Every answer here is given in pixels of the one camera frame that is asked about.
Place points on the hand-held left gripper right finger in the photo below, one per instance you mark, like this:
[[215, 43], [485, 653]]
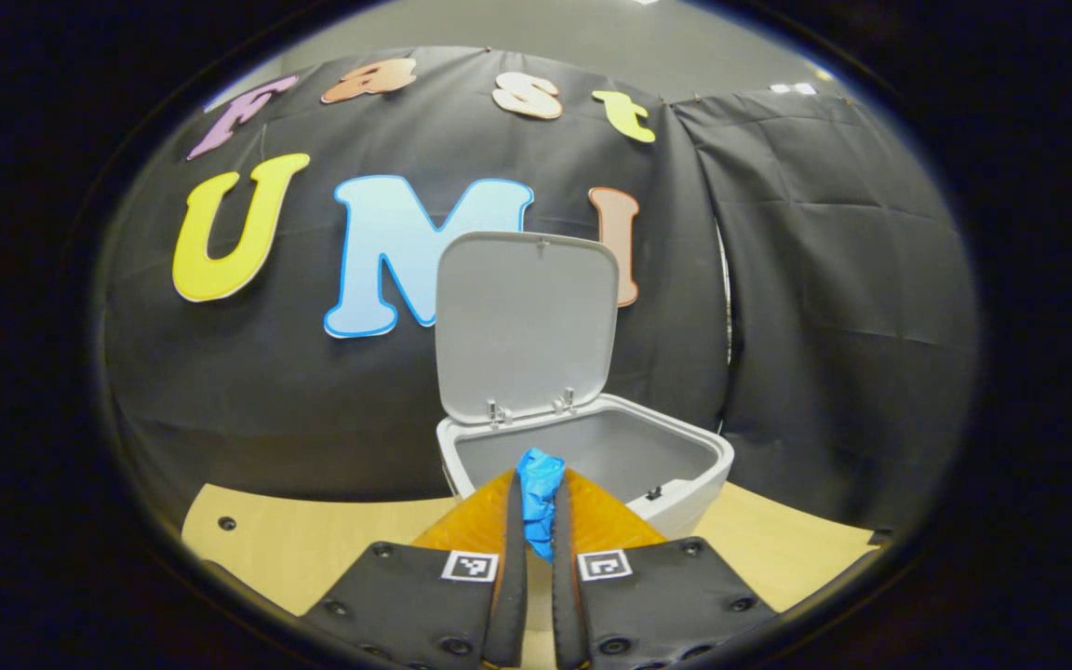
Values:
[[566, 605]]

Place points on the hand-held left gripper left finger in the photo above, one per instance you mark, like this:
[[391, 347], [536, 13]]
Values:
[[510, 596]]

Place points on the blue paper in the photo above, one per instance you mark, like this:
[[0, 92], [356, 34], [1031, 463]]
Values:
[[538, 502]]

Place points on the grey desktop garbage bin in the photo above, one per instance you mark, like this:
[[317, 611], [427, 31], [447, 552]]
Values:
[[527, 326]]

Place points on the wooden desktop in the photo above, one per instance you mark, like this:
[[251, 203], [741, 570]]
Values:
[[313, 549]]

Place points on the black backdrop cloth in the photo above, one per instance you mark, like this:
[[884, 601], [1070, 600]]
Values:
[[266, 391]]

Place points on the small ceiling light panel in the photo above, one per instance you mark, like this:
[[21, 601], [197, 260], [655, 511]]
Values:
[[792, 88]]

